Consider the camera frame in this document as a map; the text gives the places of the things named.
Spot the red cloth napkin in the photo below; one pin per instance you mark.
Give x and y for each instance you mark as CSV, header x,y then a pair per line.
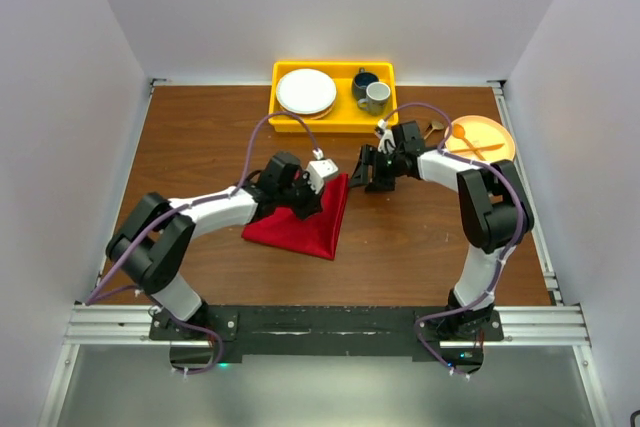
x,y
315,236

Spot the grey white mug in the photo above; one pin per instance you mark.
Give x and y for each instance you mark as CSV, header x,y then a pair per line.
x,y
377,95

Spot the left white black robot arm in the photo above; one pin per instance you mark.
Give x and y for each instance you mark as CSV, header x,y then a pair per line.
x,y
150,245

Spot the yellow plastic bin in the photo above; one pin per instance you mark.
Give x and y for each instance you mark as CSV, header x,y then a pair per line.
x,y
346,117

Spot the dark blue mug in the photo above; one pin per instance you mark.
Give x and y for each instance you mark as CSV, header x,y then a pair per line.
x,y
361,81

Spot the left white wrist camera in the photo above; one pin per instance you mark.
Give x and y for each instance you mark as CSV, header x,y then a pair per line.
x,y
320,172

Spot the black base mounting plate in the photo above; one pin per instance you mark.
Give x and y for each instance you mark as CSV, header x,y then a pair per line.
x,y
467,358

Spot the brass spoon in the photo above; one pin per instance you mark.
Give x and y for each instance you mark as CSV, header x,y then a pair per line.
x,y
434,126

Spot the orange wooden spoon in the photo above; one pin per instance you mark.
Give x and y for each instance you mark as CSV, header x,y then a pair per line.
x,y
459,133

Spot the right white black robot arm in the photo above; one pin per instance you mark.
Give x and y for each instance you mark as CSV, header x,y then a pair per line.
x,y
494,210

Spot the aluminium frame rail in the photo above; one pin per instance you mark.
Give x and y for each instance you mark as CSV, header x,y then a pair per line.
x,y
136,324
549,273

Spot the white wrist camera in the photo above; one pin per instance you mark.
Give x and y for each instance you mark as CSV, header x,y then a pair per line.
x,y
386,144
320,172

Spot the orange wooden plate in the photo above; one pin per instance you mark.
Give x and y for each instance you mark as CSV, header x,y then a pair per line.
x,y
483,131

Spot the wooden plate under white plate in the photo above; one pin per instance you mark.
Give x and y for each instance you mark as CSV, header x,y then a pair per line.
x,y
318,115

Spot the orange wooden knife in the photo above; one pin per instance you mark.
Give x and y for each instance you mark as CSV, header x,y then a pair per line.
x,y
485,148

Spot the aluminium frame rail front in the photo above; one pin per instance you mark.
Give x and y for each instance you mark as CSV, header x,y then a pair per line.
x,y
136,324

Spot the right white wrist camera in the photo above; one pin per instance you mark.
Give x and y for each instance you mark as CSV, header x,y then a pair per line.
x,y
386,144

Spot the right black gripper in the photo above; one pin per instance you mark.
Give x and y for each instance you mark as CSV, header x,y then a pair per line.
x,y
371,156

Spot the aluminium frame rail right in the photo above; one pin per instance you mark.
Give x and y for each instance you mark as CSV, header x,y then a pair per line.
x,y
549,273

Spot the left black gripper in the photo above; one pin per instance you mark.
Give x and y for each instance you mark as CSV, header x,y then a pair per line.
x,y
313,203

